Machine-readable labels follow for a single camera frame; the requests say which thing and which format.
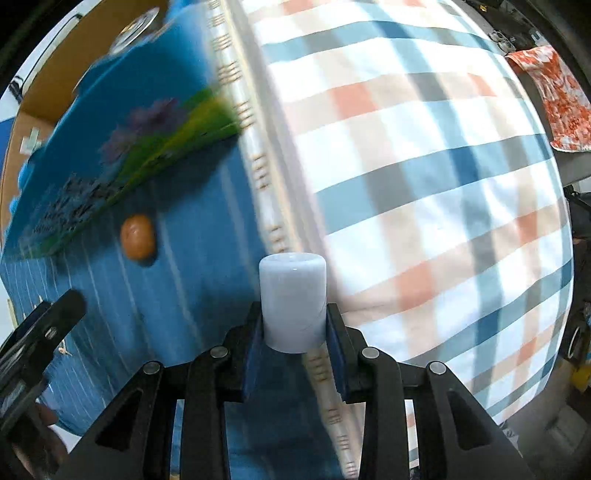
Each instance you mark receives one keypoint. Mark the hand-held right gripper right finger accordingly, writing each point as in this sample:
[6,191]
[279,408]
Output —
[336,360]

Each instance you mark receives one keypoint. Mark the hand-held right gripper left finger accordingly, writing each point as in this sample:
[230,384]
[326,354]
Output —
[251,360]

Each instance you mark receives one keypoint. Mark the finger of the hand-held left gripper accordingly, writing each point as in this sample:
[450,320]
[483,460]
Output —
[69,309]

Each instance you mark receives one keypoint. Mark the white cylindrical container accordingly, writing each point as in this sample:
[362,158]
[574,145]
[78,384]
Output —
[292,302]

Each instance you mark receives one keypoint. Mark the printed cardboard box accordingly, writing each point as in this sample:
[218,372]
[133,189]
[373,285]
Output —
[115,129]

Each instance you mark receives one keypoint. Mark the silver metal can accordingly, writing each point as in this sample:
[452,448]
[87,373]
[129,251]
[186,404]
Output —
[138,27]

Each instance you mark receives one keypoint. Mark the person's left hand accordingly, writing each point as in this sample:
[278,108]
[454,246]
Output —
[37,447]

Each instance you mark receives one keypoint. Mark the blue striped blanket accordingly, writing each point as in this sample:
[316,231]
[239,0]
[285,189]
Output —
[198,286]

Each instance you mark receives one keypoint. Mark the brown walnut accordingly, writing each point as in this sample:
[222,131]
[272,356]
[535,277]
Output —
[137,236]

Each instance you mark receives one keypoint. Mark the plaid blanket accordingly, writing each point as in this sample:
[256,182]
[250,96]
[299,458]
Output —
[415,184]

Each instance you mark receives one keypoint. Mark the orange floral towel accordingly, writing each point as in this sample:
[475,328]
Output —
[563,101]

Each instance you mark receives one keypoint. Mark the pair of white shoes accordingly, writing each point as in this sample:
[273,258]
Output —
[501,39]

